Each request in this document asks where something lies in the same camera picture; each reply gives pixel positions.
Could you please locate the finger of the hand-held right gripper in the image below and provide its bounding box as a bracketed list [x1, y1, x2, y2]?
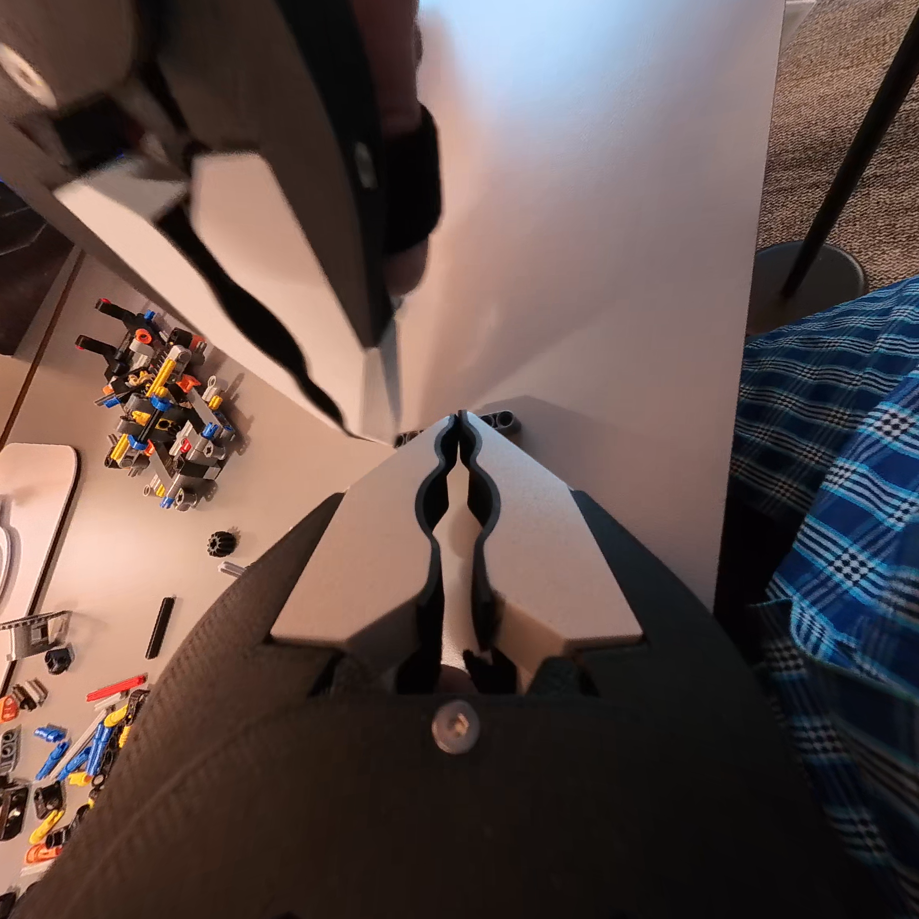
[188, 152, 403, 442]
[52, 159, 365, 440]

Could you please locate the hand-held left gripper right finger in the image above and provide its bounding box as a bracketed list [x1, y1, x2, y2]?
[459, 411, 645, 695]

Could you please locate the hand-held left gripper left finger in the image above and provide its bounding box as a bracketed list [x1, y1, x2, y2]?
[269, 411, 462, 693]

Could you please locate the long grey lego beam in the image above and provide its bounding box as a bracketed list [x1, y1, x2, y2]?
[397, 411, 519, 448]

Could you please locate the pile of lego pieces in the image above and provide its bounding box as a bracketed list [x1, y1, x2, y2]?
[0, 642, 153, 873]

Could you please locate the black lego axle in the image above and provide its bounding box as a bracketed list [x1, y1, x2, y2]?
[144, 595, 177, 661]

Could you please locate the multicoloured lego gearbox assembly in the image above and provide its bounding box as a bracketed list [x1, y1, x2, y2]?
[74, 296, 239, 512]

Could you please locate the large grey lego piece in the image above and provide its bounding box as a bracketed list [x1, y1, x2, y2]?
[0, 609, 74, 660]

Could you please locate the person's right hand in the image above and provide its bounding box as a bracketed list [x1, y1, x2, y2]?
[362, 0, 426, 297]

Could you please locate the blue plaid shirt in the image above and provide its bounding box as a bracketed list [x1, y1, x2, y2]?
[731, 276, 919, 919]

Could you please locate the black floor stand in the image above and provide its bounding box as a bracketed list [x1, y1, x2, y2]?
[747, 0, 919, 340]

